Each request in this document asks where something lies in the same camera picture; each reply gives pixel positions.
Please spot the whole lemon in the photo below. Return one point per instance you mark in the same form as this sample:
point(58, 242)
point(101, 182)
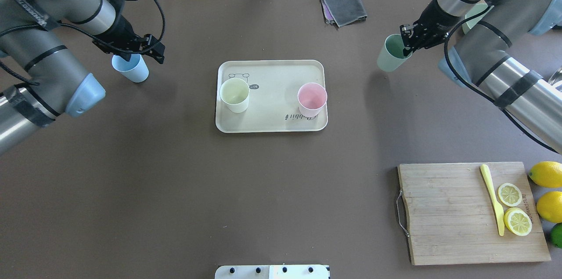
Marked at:
point(547, 174)
point(549, 206)

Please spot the green cup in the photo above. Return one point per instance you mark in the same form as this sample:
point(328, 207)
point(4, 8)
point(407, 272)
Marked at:
point(392, 55)

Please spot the lemon slice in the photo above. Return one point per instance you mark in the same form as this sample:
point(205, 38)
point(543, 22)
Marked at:
point(509, 194)
point(517, 221)

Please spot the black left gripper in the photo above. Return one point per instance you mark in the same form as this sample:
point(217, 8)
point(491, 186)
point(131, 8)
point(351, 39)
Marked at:
point(122, 28)

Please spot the grey folded cloth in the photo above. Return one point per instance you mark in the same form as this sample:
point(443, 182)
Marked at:
point(343, 12)

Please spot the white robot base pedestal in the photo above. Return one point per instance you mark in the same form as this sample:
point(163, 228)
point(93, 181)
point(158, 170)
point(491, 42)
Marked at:
point(273, 272)

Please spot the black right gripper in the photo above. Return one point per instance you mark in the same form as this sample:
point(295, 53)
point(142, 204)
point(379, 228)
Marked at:
point(431, 18)

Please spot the metal scoop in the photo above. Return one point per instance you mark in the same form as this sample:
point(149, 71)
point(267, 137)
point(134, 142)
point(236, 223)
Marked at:
point(556, 80)

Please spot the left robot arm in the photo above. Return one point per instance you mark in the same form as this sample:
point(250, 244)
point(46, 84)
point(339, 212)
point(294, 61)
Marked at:
point(58, 83)

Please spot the green lime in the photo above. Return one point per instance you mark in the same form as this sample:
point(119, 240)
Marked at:
point(556, 235)

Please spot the pink cup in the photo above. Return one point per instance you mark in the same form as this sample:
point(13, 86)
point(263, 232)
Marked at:
point(312, 97)

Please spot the yellow plastic knife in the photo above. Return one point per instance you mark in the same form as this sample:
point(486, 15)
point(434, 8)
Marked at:
point(497, 207)

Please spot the white cup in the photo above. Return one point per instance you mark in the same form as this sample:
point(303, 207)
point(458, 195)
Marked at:
point(234, 93)

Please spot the blue cup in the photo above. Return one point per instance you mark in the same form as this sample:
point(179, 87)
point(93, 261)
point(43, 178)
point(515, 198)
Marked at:
point(135, 69)

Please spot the wooden cutting board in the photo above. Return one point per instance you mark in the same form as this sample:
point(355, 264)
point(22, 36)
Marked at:
point(450, 220)

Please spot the cream rabbit tray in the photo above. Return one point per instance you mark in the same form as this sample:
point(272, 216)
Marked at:
point(273, 103)

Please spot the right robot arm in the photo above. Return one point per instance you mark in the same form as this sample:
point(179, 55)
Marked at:
point(476, 35)

